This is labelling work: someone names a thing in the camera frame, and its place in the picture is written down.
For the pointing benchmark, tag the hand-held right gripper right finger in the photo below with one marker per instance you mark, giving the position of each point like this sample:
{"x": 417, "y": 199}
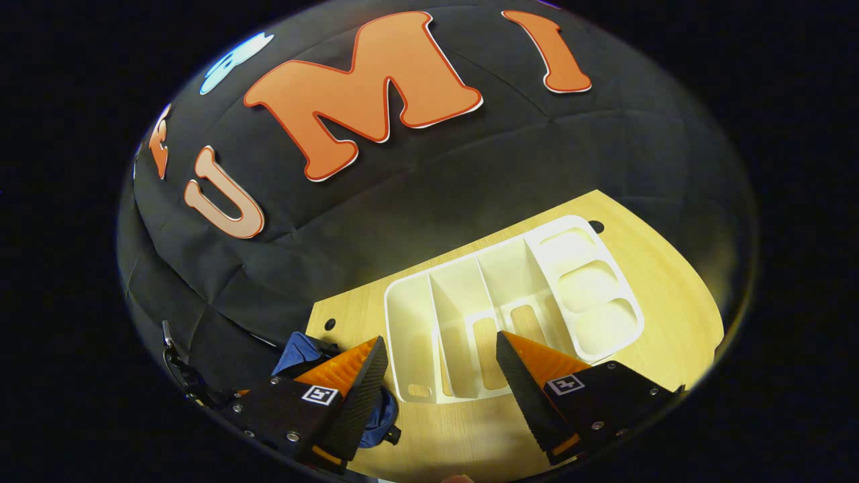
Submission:
{"x": 527, "y": 396}

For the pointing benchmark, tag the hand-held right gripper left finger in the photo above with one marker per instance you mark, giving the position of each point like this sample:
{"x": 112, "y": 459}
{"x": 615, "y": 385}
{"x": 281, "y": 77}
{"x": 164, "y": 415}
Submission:
{"x": 359, "y": 402}

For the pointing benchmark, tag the blue schoolbag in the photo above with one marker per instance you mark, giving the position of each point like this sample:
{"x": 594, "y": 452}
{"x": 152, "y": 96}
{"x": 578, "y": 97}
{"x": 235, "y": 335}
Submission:
{"x": 298, "y": 352}

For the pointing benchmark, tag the white bookshelf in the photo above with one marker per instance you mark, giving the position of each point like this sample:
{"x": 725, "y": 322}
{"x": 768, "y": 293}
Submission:
{"x": 416, "y": 322}

